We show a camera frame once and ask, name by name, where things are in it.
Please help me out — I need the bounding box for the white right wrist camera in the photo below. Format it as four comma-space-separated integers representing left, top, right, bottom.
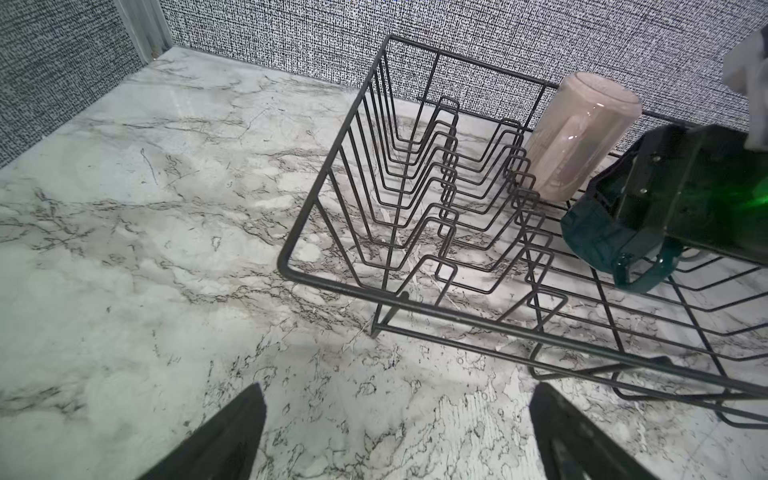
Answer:
722, 26, 767, 152

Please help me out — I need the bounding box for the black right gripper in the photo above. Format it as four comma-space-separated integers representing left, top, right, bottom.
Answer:
590, 125, 767, 266

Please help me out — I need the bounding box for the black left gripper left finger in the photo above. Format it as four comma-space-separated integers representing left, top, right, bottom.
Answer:
141, 383, 267, 479

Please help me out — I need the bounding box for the pink iridescent mug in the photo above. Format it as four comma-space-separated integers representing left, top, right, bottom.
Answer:
525, 72, 642, 202

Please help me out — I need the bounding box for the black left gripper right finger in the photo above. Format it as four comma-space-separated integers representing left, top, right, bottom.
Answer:
529, 383, 655, 479

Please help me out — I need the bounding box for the black wire dish rack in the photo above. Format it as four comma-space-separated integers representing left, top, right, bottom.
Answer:
277, 34, 767, 430

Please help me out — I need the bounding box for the dark green mug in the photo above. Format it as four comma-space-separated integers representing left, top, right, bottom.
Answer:
560, 194, 684, 293

